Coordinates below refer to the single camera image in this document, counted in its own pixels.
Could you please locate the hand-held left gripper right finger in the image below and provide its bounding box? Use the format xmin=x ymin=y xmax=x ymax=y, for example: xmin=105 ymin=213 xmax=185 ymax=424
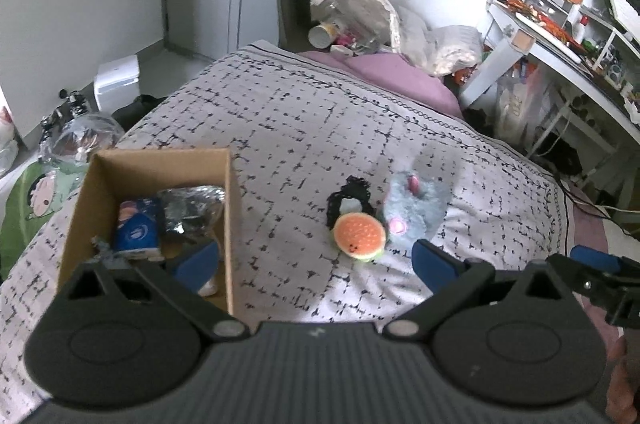
xmin=384 ymin=239 xmax=568 ymax=341

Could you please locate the white printed plastic bag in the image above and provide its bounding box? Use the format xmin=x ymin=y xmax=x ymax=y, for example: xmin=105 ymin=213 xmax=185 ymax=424
xmin=0 ymin=106 xmax=21 ymax=177

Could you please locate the brown cardboard box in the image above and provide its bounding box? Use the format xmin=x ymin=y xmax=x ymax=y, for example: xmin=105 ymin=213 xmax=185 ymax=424
xmin=56 ymin=148 xmax=241 ymax=321

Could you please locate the clear plastic jar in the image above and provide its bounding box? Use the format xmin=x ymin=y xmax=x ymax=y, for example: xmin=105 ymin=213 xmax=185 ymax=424
xmin=309 ymin=0 xmax=362 ymax=25

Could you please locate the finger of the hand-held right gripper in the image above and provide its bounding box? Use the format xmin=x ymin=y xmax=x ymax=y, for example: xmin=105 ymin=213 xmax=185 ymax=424
xmin=570 ymin=245 xmax=624 ymax=275
xmin=546 ymin=253 xmax=610 ymax=302

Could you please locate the grey fluffy plush toy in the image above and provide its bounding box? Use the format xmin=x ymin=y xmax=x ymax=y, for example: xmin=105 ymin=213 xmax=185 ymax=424
xmin=382 ymin=171 xmax=451 ymax=255

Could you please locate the white crumpled plastic bag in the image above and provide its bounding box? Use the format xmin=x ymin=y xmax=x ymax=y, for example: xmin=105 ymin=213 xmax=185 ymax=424
xmin=426 ymin=25 xmax=484 ymax=77

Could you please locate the green cartoon cushion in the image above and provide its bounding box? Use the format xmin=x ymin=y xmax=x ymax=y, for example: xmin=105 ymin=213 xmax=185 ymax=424
xmin=0 ymin=164 xmax=89 ymax=277

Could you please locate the clear bag under desk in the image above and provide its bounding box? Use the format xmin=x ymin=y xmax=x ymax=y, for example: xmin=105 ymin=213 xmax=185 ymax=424
xmin=492 ymin=64 xmax=547 ymax=141

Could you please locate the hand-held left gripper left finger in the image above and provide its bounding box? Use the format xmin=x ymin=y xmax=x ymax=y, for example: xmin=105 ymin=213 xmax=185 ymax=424
xmin=64 ymin=240 xmax=251 ymax=341

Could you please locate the white box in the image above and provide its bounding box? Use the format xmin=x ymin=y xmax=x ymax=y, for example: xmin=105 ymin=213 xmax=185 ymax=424
xmin=93 ymin=55 xmax=141 ymax=113

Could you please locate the white desk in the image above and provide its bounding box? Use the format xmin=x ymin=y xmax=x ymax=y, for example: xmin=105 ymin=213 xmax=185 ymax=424
xmin=457 ymin=1 xmax=640 ymax=209

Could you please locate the orange burger plush toy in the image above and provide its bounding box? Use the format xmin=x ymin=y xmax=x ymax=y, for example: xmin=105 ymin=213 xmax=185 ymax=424
xmin=332 ymin=213 xmax=387 ymax=263

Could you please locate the black tripod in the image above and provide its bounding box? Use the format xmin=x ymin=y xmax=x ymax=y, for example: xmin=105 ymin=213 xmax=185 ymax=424
xmin=40 ymin=90 xmax=94 ymax=141

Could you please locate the clear bag with black item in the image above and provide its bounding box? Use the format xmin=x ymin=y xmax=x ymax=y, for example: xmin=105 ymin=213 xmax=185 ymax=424
xmin=157 ymin=185 xmax=226 ymax=245

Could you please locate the person's right hand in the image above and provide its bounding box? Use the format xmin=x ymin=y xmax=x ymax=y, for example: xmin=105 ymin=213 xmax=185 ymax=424
xmin=604 ymin=336 xmax=640 ymax=424

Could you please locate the pink pillow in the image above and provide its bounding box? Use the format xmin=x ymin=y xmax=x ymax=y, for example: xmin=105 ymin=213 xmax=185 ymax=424
xmin=299 ymin=51 xmax=464 ymax=120

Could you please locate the white keyboard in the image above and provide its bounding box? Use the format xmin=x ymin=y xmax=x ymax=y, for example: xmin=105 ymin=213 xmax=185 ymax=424
xmin=606 ymin=0 xmax=640 ymax=37

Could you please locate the clear bag with patterned cloth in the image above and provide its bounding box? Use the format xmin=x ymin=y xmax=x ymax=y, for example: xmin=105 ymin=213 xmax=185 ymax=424
xmin=349 ymin=0 xmax=402 ymax=50

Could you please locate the white cable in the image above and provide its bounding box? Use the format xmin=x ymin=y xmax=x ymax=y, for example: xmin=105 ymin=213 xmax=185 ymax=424
xmin=555 ymin=176 xmax=640 ymax=225

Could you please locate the clear round plastic bag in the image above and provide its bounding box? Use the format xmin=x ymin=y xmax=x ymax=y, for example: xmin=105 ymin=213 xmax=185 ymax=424
xmin=40 ymin=114 xmax=126 ymax=165

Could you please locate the grey knit glove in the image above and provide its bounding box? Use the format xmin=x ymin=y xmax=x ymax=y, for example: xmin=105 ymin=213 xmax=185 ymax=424
xmin=91 ymin=236 xmax=132 ymax=271

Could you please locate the white monitor riser shelf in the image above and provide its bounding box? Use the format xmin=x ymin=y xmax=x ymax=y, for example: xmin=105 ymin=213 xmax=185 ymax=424
xmin=580 ymin=6 xmax=640 ymax=70

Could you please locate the blue tissue pack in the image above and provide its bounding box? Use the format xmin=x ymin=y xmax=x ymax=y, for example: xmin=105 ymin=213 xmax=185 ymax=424
xmin=112 ymin=198 xmax=166 ymax=261

